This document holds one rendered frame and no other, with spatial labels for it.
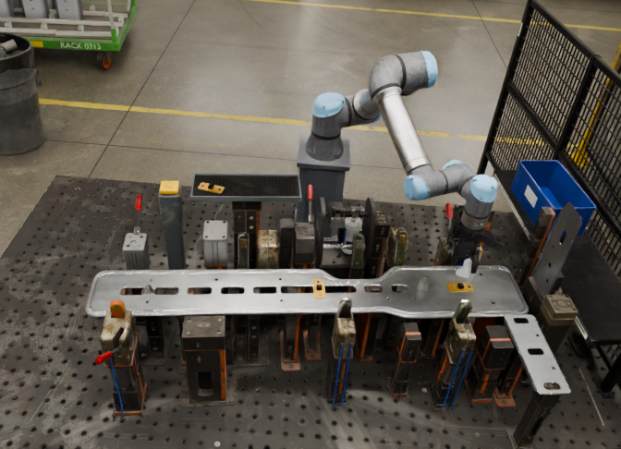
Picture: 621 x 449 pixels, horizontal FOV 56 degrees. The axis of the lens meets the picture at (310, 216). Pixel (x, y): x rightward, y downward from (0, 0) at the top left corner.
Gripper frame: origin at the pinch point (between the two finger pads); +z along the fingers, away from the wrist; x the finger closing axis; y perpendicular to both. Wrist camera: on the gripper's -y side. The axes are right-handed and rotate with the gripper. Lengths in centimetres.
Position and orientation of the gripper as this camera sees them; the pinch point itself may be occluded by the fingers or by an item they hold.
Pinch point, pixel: (465, 271)
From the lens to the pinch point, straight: 195.2
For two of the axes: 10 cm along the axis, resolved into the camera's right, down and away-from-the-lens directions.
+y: -10.0, 0.0, -1.0
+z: -0.6, 7.8, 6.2
